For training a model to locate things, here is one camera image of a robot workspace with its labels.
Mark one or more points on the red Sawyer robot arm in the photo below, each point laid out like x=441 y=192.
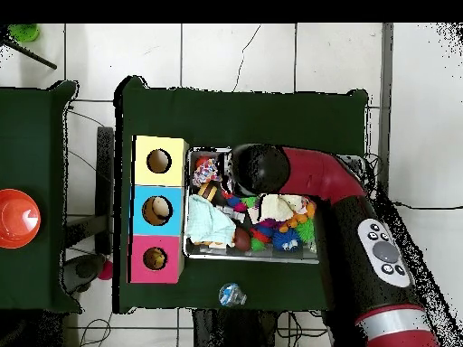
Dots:
x=325 y=173

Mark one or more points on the green cup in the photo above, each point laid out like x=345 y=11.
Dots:
x=23 y=32

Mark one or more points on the cream cloth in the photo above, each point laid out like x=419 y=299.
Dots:
x=276 y=208

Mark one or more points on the mint green knitted cloth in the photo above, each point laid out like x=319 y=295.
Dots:
x=208 y=220

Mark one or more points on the brown toy football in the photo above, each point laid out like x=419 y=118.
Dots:
x=241 y=239

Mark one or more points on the red ball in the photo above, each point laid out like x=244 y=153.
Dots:
x=106 y=271

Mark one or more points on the wooden box with three holes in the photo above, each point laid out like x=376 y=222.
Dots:
x=170 y=177

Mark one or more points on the crumpled clear plastic bottle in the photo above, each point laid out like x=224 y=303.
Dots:
x=231 y=294

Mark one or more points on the black rod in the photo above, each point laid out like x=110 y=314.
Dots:
x=36 y=58

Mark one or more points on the grey rounded object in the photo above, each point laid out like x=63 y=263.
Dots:
x=85 y=269

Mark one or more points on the large orange bowl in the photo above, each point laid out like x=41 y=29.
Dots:
x=16 y=220

